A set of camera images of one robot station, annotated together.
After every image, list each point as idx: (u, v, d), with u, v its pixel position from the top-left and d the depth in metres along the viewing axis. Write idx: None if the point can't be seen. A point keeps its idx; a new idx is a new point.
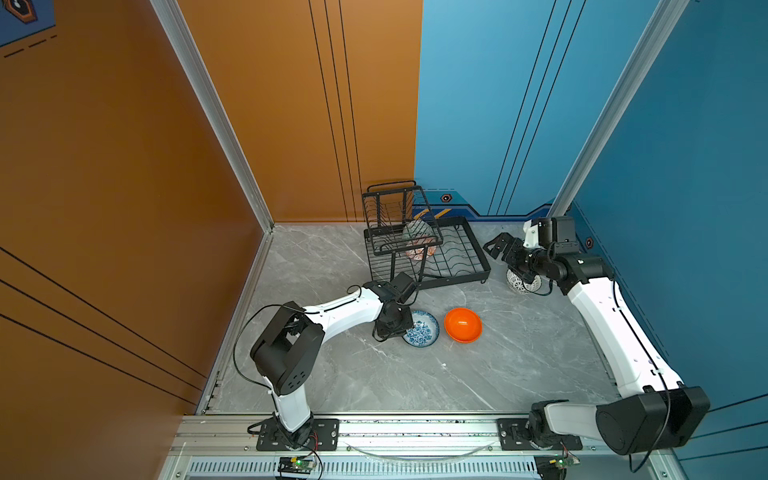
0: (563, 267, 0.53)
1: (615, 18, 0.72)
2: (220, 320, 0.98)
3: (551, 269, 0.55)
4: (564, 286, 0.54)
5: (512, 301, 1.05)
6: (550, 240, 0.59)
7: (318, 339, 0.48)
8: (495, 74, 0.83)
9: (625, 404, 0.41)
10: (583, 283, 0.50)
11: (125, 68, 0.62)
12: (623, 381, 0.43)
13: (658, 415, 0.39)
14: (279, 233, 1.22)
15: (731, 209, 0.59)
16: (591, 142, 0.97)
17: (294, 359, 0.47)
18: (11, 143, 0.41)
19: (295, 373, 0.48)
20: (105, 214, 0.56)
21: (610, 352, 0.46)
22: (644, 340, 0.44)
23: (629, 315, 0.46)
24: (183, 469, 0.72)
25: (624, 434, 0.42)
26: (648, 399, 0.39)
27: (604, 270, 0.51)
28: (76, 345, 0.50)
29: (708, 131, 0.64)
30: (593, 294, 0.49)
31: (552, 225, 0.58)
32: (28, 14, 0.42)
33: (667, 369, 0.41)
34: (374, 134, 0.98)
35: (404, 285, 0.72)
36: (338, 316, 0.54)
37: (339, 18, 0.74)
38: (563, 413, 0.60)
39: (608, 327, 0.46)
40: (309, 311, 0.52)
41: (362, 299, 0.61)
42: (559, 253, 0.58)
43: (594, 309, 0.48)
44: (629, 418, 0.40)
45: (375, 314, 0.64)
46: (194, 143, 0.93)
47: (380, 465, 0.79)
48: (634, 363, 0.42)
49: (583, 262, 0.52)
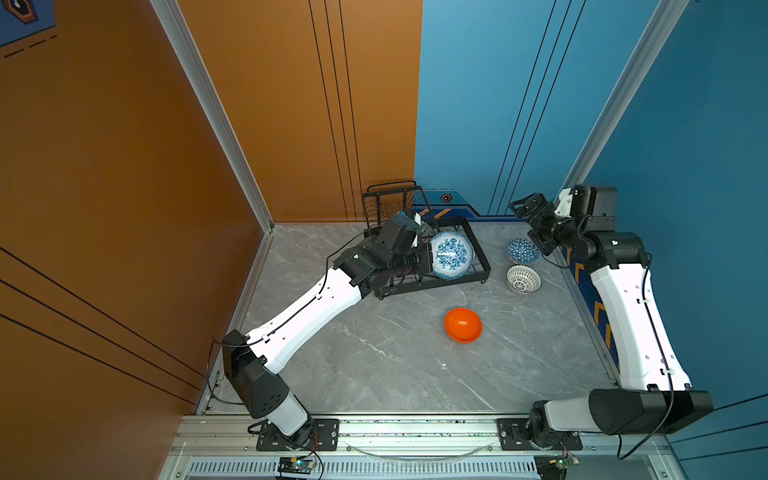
0: (593, 245, 0.48)
1: (613, 19, 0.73)
2: (220, 320, 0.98)
3: (579, 244, 0.50)
4: (589, 265, 0.50)
5: (512, 301, 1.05)
6: (585, 212, 0.53)
7: (265, 375, 0.41)
8: (496, 74, 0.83)
9: (622, 394, 0.41)
10: (612, 268, 0.45)
11: (126, 68, 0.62)
12: (628, 373, 0.42)
13: (656, 412, 0.38)
14: (279, 233, 1.22)
15: (731, 209, 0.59)
16: (591, 143, 0.97)
17: (249, 396, 0.43)
18: (11, 143, 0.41)
19: (261, 401, 0.44)
20: (105, 214, 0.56)
21: (622, 341, 0.44)
22: (661, 338, 0.41)
23: (653, 309, 0.43)
24: (182, 469, 0.73)
25: (613, 421, 0.43)
26: (649, 396, 0.38)
27: (637, 255, 0.46)
28: (76, 345, 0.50)
29: (708, 130, 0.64)
30: (620, 282, 0.45)
31: (591, 196, 0.51)
32: (28, 14, 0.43)
33: (679, 370, 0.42)
34: (374, 134, 0.98)
35: (396, 238, 0.52)
36: (289, 336, 0.44)
37: (339, 19, 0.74)
38: (562, 410, 0.60)
39: (626, 318, 0.43)
40: (252, 342, 0.43)
41: (324, 294, 0.47)
42: (590, 227, 0.52)
43: (617, 296, 0.45)
44: (623, 408, 0.41)
45: (355, 297, 0.50)
46: (194, 143, 0.93)
47: (380, 465, 0.79)
48: (645, 360, 0.40)
49: (616, 243, 0.47)
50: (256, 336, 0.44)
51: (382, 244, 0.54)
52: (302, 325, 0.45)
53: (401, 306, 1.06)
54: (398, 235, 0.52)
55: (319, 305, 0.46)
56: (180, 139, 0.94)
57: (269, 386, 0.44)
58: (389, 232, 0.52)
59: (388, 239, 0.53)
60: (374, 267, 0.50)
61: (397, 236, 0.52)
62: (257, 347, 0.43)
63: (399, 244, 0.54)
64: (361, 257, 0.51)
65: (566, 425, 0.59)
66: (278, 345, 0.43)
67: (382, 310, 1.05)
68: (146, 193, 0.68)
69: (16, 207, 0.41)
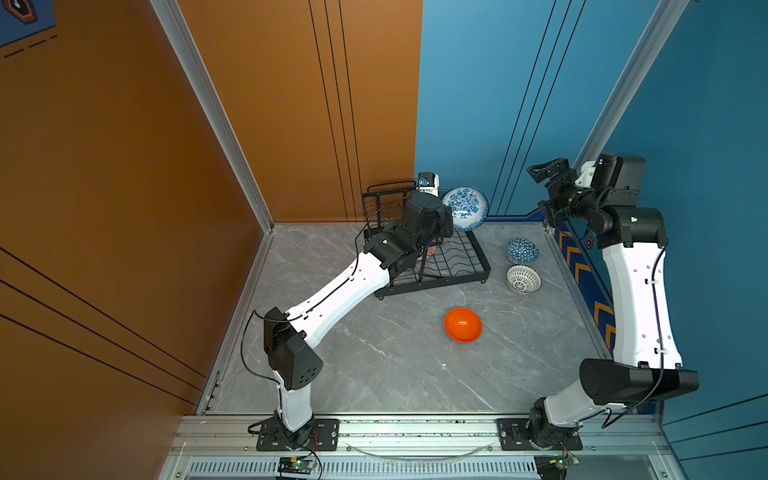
0: (610, 221, 0.46)
1: (615, 17, 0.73)
2: (220, 320, 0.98)
3: (595, 220, 0.47)
4: (603, 240, 0.47)
5: (512, 301, 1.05)
6: (605, 184, 0.48)
7: (305, 349, 0.45)
8: (496, 74, 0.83)
9: (613, 369, 0.43)
10: (626, 246, 0.44)
11: (125, 68, 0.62)
12: (622, 348, 0.43)
13: (641, 385, 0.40)
14: (279, 233, 1.22)
15: (728, 209, 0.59)
16: (591, 142, 0.97)
17: (288, 369, 0.47)
18: (11, 143, 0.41)
19: (299, 374, 0.48)
20: (104, 213, 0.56)
21: (622, 318, 0.44)
22: (662, 318, 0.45)
23: (660, 291, 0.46)
24: (182, 469, 0.73)
25: (601, 389, 0.45)
26: (637, 372, 0.40)
27: (655, 233, 0.44)
28: (76, 344, 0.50)
29: (705, 131, 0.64)
30: (630, 261, 0.44)
31: (616, 166, 0.47)
32: (28, 14, 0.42)
33: (673, 350, 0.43)
34: (374, 133, 0.97)
35: (418, 221, 0.54)
36: (326, 313, 0.48)
37: (339, 19, 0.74)
38: (562, 402, 0.60)
39: (629, 296, 0.43)
40: (292, 317, 0.47)
41: (356, 276, 0.51)
42: (610, 202, 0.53)
43: (626, 275, 0.44)
44: (611, 379, 0.43)
45: (384, 279, 0.54)
46: (194, 143, 0.93)
47: (380, 465, 0.79)
48: (641, 339, 0.42)
49: (635, 220, 0.45)
50: (296, 312, 0.48)
51: (405, 227, 0.55)
52: (338, 304, 0.49)
53: (401, 306, 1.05)
54: (420, 218, 0.54)
55: (351, 287, 0.50)
56: (180, 138, 0.94)
57: (307, 360, 0.47)
58: (410, 215, 0.53)
59: (410, 222, 0.54)
60: (402, 250, 0.53)
61: (418, 220, 0.54)
62: (296, 322, 0.47)
63: (422, 224, 0.55)
64: (389, 242, 0.55)
65: (567, 417, 0.60)
66: (315, 321, 0.47)
67: (383, 310, 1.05)
68: (146, 193, 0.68)
69: (15, 207, 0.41)
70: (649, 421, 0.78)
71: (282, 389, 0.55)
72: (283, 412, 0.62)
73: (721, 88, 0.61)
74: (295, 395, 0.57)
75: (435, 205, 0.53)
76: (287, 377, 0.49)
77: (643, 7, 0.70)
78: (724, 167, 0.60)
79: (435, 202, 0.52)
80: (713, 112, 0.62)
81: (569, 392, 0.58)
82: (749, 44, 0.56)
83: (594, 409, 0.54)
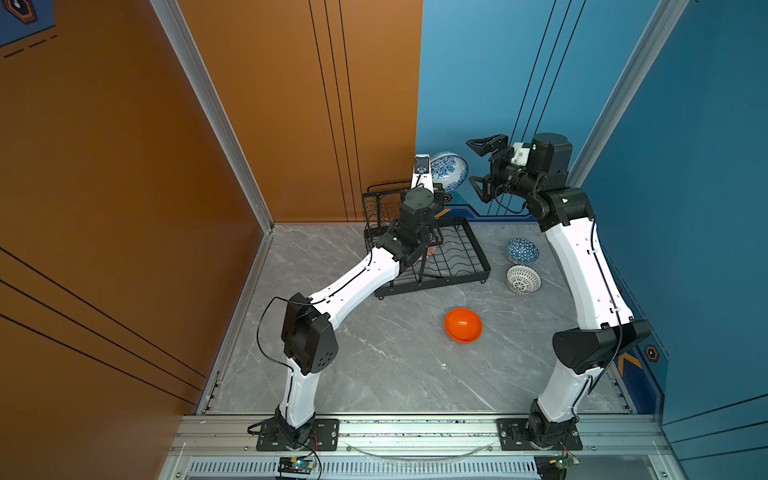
0: (547, 205, 0.51)
1: (615, 18, 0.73)
2: (219, 320, 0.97)
3: (533, 204, 0.53)
4: (544, 223, 0.53)
5: (512, 301, 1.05)
6: (540, 169, 0.54)
7: (329, 329, 0.49)
8: (496, 73, 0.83)
9: (579, 335, 0.48)
10: (564, 225, 0.50)
11: (125, 68, 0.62)
12: (584, 315, 0.48)
13: (608, 345, 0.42)
14: (279, 233, 1.22)
15: (727, 209, 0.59)
16: (591, 142, 0.97)
17: (313, 349, 0.49)
18: (12, 143, 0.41)
19: (319, 357, 0.51)
20: (103, 213, 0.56)
21: (577, 289, 0.49)
22: (609, 281, 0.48)
23: (601, 258, 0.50)
24: (182, 469, 0.73)
25: (575, 357, 0.50)
26: (603, 334, 0.45)
27: (585, 209, 0.51)
28: (76, 344, 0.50)
29: (706, 130, 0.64)
30: (571, 236, 0.50)
31: (549, 153, 0.50)
32: (28, 14, 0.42)
33: (624, 306, 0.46)
34: (373, 133, 0.97)
35: (419, 219, 0.58)
36: (347, 297, 0.52)
37: (339, 19, 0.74)
38: (552, 395, 0.62)
39: (577, 267, 0.49)
40: (315, 301, 0.51)
41: (371, 267, 0.56)
42: (545, 186, 0.55)
43: (570, 250, 0.49)
44: (583, 347, 0.47)
45: (395, 271, 0.59)
46: (194, 143, 0.93)
47: (380, 465, 0.79)
48: (597, 302, 0.47)
49: (567, 200, 0.51)
50: (318, 296, 0.52)
51: (405, 225, 0.60)
52: (357, 290, 0.54)
53: (401, 306, 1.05)
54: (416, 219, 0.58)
55: (368, 276, 0.55)
56: (180, 138, 0.94)
57: (328, 343, 0.51)
58: (407, 216, 0.55)
59: (409, 221, 0.56)
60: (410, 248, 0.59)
61: (415, 220, 0.58)
62: (320, 305, 0.51)
63: (425, 220, 0.59)
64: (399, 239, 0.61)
65: (563, 408, 0.61)
66: (337, 304, 0.51)
67: (383, 310, 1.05)
68: (146, 193, 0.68)
69: (16, 207, 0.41)
70: (649, 421, 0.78)
71: (296, 376, 0.56)
72: (287, 406, 0.63)
73: (720, 88, 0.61)
74: (306, 385, 0.59)
75: (429, 202, 0.56)
76: (305, 361, 0.52)
77: (644, 7, 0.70)
78: (723, 167, 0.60)
79: (429, 199, 0.55)
80: (713, 112, 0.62)
81: (555, 379, 0.60)
82: (748, 43, 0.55)
83: (580, 384, 0.57)
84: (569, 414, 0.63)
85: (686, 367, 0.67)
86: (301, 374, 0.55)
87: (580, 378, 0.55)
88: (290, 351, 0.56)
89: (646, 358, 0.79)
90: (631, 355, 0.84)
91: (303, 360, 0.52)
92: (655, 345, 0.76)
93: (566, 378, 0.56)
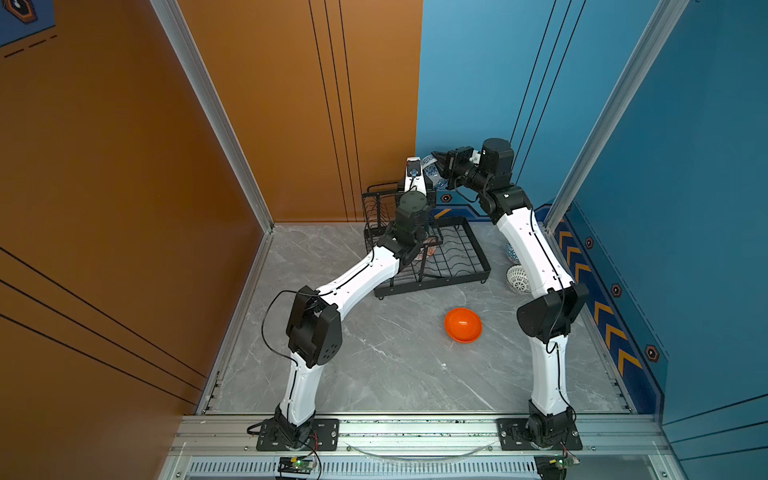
0: (494, 202, 0.63)
1: (616, 18, 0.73)
2: (220, 320, 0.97)
3: (483, 200, 0.64)
4: (494, 217, 0.64)
5: (512, 301, 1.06)
6: (490, 171, 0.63)
7: (337, 318, 0.51)
8: (495, 73, 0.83)
9: (534, 302, 0.56)
10: (508, 215, 0.61)
11: (126, 69, 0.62)
12: (535, 286, 0.57)
13: (556, 306, 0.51)
14: (279, 233, 1.22)
15: (727, 209, 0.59)
16: (591, 143, 0.97)
17: (320, 339, 0.51)
18: (12, 143, 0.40)
19: (325, 348, 0.53)
20: (104, 214, 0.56)
21: (527, 265, 0.59)
22: (550, 255, 0.58)
23: (541, 238, 0.59)
24: (182, 469, 0.73)
25: (536, 325, 0.57)
26: (550, 296, 0.54)
27: (524, 202, 0.62)
28: (77, 344, 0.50)
29: (707, 130, 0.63)
30: (516, 223, 0.60)
31: (495, 158, 0.61)
32: (28, 14, 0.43)
33: (564, 273, 0.56)
34: (373, 133, 0.97)
35: (414, 220, 0.62)
36: (353, 290, 0.55)
37: (339, 18, 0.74)
38: (539, 383, 0.65)
39: (523, 247, 0.59)
40: (323, 293, 0.53)
41: (374, 262, 0.60)
42: (493, 185, 0.65)
43: (516, 234, 0.60)
44: (539, 314, 0.55)
45: (395, 268, 0.63)
46: (194, 143, 0.93)
47: (380, 465, 0.79)
48: (542, 272, 0.56)
49: (508, 196, 0.62)
50: (326, 288, 0.54)
51: (401, 224, 0.62)
52: (361, 284, 0.56)
53: (401, 307, 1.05)
54: (413, 221, 0.62)
55: (371, 272, 0.58)
56: (180, 138, 0.94)
57: (334, 335, 0.53)
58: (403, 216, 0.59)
59: (406, 220, 0.59)
60: (404, 249, 0.63)
61: (413, 220, 0.62)
62: (328, 297, 0.53)
63: (420, 222, 0.63)
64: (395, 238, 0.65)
65: (552, 396, 0.64)
66: (343, 297, 0.53)
67: (383, 310, 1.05)
68: (146, 193, 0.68)
69: (16, 206, 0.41)
70: (649, 421, 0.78)
71: (299, 370, 0.58)
72: (290, 404, 0.63)
73: (720, 88, 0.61)
74: (311, 379, 0.61)
75: (426, 206, 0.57)
76: (312, 354, 0.53)
77: (645, 7, 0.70)
78: (723, 167, 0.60)
79: (424, 201, 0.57)
80: (712, 112, 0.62)
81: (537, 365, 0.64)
82: (745, 44, 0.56)
83: (553, 358, 0.61)
84: (562, 403, 0.65)
85: (686, 367, 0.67)
86: (306, 368, 0.56)
87: (550, 351, 0.61)
88: (295, 345, 0.58)
89: (646, 358, 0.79)
90: (631, 355, 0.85)
91: (308, 353, 0.54)
92: (656, 345, 0.77)
93: (540, 355, 0.62)
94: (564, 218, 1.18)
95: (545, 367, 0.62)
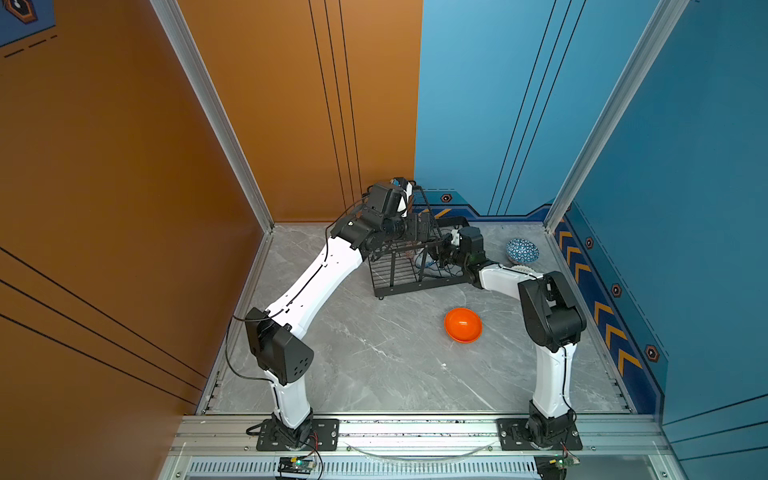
0: (473, 273, 0.79)
1: (615, 18, 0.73)
2: (219, 320, 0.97)
3: (465, 273, 0.81)
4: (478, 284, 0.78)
5: (512, 302, 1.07)
6: (467, 251, 0.83)
7: (294, 341, 0.46)
8: (495, 72, 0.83)
9: (523, 300, 0.58)
10: (485, 267, 0.76)
11: (125, 67, 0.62)
12: None
13: (532, 289, 0.57)
14: (279, 233, 1.22)
15: (728, 208, 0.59)
16: (591, 143, 0.97)
17: (281, 362, 0.46)
18: (11, 142, 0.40)
19: (292, 366, 0.48)
20: (104, 214, 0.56)
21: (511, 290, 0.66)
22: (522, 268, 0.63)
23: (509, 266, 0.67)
24: (182, 469, 0.73)
25: (542, 329, 0.55)
26: (529, 282, 0.58)
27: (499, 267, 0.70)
28: (75, 344, 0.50)
29: (707, 131, 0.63)
30: (486, 267, 0.76)
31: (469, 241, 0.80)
32: (28, 14, 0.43)
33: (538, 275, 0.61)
34: (374, 133, 0.97)
35: (386, 203, 0.58)
36: (306, 303, 0.48)
37: (339, 17, 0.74)
38: (542, 388, 0.64)
39: (501, 277, 0.68)
40: (273, 313, 0.47)
41: (329, 261, 0.51)
42: (472, 261, 0.83)
43: (490, 274, 0.73)
44: (530, 307, 0.57)
45: (355, 260, 0.54)
46: (194, 142, 0.93)
47: (380, 465, 0.79)
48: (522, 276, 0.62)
49: (481, 263, 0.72)
50: (276, 307, 0.48)
51: (373, 209, 0.58)
52: (315, 294, 0.49)
53: (401, 307, 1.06)
54: (387, 199, 0.58)
55: (329, 272, 0.50)
56: (179, 138, 0.94)
57: (298, 351, 0.48)
58: (378, 198, 0.57)
59: (377, 204, 0.57)
60: (370, 229, 0.54)
61: (385, 200, 0.57)
62: (279, 317, 0.47)
63: (384, 214, 0.58)
64: (355, 223, 0.55)
65: (555, 400, 0.63)
66: (298, 312, 0.47)
67: (383, 310, 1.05)
68: (146, 192, 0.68)
69: (16, 207, 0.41)
70: (649, 421, 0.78)
71: (277, 386, 0.54)
72: (282, 410, 0.61)
73: (719, 88, 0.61)
74: (291, 390, 0.57)
75: (399, 189, 0.58)
76: (280, 372, 0.49)
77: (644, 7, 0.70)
78: (724, 166, 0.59)
79: (391, 186, 0.57)
80: (711, 113, 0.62)
81: (541, 369, 0.62)
82: (745, 44, 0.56)
83: (560, 365, 0.60)
84: (563, 407, 0.64)
85: (686, 367, 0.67)
86: (280, 384, 0.51)
87: (559, 359, 0.59)
88: (265, 364, 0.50)
89: (646, 358, 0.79)
90: (631, 355, 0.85)
91: (278, 372, 0.49)
92: (655, 345, 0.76)
93: (547, 360, 0.59)
94: (564, 218, 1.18)
95: (551, 373, 0.60)
